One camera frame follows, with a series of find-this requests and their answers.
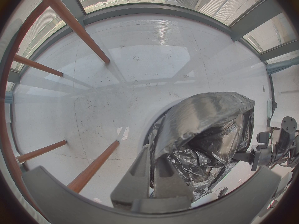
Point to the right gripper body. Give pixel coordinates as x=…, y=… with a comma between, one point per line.
x=262, y=157

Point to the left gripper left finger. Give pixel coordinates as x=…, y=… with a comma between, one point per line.
x=137, y=185

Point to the white trash bin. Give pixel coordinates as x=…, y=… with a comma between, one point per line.
x=148, y=129

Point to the blue-green curtain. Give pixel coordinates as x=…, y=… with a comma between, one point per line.
x=9, y=97
x=283, y=65

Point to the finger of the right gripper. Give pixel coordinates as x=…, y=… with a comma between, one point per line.
x=243, y=157

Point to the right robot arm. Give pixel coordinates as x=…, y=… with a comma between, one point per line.
x=287, y=134

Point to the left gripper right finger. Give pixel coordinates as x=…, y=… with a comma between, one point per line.
x=168, y=185

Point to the black plastic bag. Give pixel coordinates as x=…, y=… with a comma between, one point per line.
x=200, y=118

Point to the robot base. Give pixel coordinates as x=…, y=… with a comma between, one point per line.
x=205, y=198

